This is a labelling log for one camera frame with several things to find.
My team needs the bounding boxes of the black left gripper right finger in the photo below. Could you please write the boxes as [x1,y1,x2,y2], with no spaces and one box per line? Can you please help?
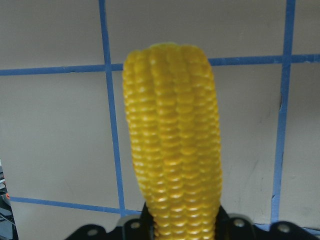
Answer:
[214,205,229,240]

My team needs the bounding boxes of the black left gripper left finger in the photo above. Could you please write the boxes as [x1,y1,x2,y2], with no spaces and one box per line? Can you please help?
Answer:
[139,203,155,240]

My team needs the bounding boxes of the yellow corn cob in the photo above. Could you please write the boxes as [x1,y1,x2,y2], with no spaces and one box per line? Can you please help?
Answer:
[122,43,223,240]

